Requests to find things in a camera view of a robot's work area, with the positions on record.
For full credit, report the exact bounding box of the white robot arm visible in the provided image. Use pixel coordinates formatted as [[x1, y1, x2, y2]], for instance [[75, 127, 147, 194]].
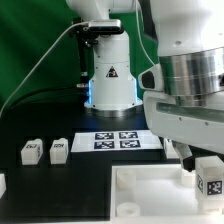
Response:
[[66, 0, 224, 171]]

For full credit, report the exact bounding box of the black cable on table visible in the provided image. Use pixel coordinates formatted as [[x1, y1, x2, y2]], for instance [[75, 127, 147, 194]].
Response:
[[6, 85, 90, 113]]

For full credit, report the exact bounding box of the white camera cable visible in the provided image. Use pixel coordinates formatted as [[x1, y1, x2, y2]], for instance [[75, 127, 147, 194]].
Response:
[[0, 21, 90, 117]]

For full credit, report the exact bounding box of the white square tabletop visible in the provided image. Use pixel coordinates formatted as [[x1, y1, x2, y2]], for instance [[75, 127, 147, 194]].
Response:
[[110, 164, 224, 224]]

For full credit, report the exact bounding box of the white block left edge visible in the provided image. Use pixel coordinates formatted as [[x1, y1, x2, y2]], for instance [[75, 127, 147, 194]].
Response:
[[0, 174, 6, 199]]

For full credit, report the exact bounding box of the white sheet with markers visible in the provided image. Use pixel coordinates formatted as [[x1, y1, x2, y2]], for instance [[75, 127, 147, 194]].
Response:
[[71, 130, 162, 152]]

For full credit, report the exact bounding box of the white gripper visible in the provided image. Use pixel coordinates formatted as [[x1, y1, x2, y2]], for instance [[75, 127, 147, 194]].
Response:
[[143, 91, 224, 172]]

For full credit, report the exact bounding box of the silver camera on stand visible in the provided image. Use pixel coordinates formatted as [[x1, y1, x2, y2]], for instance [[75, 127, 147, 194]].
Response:
[[88, 19, 122, 34]]

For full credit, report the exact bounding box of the black camera stand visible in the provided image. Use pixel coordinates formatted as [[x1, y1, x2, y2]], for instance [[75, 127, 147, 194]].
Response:
[[72, 17, 98, 88]]

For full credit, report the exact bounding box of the white cable behind arm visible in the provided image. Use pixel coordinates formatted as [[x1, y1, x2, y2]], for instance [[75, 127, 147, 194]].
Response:
[[134, 0, 157, 67]]

